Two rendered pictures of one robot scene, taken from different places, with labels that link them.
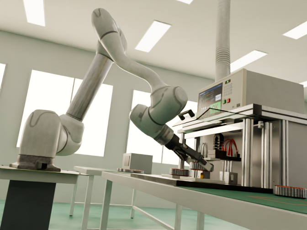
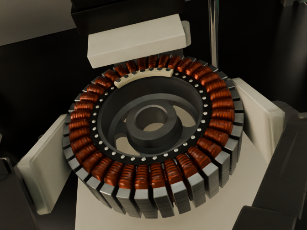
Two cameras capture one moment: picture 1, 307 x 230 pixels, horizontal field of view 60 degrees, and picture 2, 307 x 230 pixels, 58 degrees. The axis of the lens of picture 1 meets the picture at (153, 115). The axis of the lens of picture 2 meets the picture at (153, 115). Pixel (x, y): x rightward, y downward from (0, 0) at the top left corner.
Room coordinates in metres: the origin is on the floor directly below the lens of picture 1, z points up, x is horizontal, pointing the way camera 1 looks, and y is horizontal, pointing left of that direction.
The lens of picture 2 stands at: (1.21, -0.15, 0.98)
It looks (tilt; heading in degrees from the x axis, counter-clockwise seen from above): 50 degrees down; 295
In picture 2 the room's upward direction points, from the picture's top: 17 degrees counter-clockwise
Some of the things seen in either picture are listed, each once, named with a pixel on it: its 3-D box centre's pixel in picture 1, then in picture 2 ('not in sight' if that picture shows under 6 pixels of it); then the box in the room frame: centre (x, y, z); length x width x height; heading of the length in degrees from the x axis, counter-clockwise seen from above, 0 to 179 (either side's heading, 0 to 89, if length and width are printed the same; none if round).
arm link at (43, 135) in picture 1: (42, 133); not in sight; (1.24, 0.51, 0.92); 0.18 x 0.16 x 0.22; 169
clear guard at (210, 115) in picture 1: (215, 122); not in sight; (1.18, -0.28, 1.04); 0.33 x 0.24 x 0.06; 109
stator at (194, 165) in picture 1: (201, 166); (152, 125); (1.26, -0.25, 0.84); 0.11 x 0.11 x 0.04
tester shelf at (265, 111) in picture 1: (243, 126); not in sight; (1.48, -0.51, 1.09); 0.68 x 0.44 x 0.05; 19
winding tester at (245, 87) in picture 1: (246, 104); not in sight; (1.46, -0.52, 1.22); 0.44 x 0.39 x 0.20; 19
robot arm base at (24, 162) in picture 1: (37, 163); not in sight; (1.21, 0.49, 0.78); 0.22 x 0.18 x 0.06; 38
